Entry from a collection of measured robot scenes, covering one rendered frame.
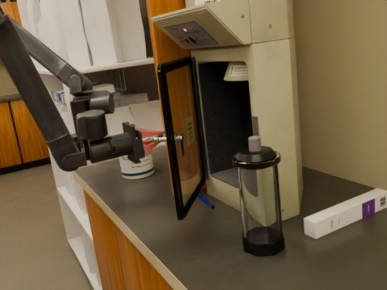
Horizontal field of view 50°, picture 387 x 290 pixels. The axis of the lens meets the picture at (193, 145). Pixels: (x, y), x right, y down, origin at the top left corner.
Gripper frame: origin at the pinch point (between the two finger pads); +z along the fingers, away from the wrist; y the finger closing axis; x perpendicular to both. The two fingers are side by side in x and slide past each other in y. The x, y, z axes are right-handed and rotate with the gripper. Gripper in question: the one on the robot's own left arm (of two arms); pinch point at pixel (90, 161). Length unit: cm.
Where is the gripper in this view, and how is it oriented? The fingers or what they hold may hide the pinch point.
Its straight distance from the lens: 135.3
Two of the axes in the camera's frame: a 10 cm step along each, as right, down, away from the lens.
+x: -4.7, -1.7, 8.7
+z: 1.2, 9.6, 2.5
